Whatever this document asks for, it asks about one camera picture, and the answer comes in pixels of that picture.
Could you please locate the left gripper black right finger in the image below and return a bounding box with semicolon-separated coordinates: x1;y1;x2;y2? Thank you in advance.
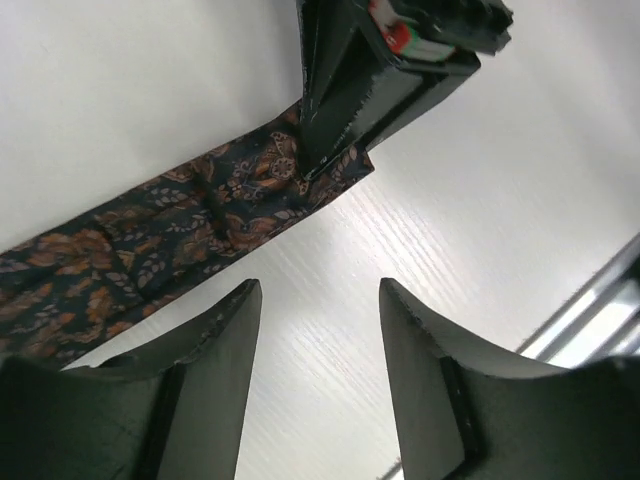
379;278;639;479

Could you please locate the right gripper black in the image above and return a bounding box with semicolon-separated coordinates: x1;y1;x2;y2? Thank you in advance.
297;1;513;180

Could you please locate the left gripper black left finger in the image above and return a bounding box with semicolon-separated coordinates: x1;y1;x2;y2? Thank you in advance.
1;279;262;479

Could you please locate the dark brown floral tie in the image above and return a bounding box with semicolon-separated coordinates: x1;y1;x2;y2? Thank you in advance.
1;105;373;367

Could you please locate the aluminium mounting rail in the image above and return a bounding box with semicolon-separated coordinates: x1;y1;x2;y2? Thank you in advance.
518;237;639;368

